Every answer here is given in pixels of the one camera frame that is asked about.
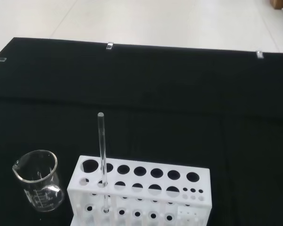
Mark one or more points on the white test tube rack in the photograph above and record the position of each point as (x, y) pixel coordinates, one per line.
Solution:
(129, 178)

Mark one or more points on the clear glass beaker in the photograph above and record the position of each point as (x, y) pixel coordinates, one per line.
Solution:
(37, 195)

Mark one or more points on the black bench cloth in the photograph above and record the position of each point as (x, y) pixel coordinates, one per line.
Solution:
(167, 106)

